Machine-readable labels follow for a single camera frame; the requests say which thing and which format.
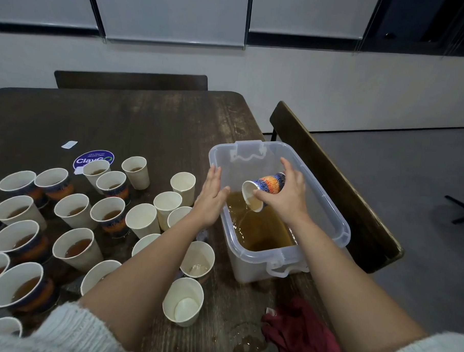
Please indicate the person's left hand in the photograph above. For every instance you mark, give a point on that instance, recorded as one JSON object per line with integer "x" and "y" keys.
{"x": 209, "y": 202}

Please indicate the person's right hand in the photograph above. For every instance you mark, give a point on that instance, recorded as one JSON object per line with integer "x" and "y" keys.
{"x": 292, "y": 200}

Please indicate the orange blue patterned paper cup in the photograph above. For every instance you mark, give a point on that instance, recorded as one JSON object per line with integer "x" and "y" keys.
{"x": 270, "y": 183}

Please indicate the white paper cup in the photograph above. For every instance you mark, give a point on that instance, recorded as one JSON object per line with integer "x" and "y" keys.
{"x": 183, "y": 186}
{"x": 168, "y": 206}

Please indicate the clear plastic storage bin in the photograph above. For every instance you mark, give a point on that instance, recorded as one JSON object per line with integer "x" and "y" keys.
{"x": 251, "y": 265}

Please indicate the group of paper cups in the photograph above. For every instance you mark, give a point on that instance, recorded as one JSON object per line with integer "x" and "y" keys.
{"x": 73, "y": 205}

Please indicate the person's left forearm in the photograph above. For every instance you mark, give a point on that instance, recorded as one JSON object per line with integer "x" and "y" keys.
{"x": 143, "y": 285}

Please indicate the person's right forearm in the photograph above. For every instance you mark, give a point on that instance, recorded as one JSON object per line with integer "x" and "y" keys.
{"x": 350, "y": 294}

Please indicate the dark wooden chair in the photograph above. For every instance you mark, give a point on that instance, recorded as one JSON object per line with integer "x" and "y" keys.
{"x": 129, "y": 81}
{"x": 335, "y": 186}

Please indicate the dark wooden table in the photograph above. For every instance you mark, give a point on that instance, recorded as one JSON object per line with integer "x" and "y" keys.
{"x": 142, "y": 116}

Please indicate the round blue sticker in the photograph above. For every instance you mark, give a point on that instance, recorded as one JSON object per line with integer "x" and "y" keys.
{"x": 91, "y": 156}

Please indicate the dark red cloth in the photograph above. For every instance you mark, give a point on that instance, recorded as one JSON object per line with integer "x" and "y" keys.
{"x": 302, "y": 334}

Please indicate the small white paper label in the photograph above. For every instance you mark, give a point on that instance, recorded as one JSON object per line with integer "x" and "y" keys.
{"x": 69, "y": 144}

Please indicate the dark window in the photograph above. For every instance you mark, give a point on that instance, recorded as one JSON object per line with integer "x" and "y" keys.
{"x": 427, "y": 25}

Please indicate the white wall panel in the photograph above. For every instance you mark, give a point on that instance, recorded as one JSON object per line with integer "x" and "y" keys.
{"x": 316, "y": 12}
{"x": 40, "y": 0}
{"x": 170, "y": 14}

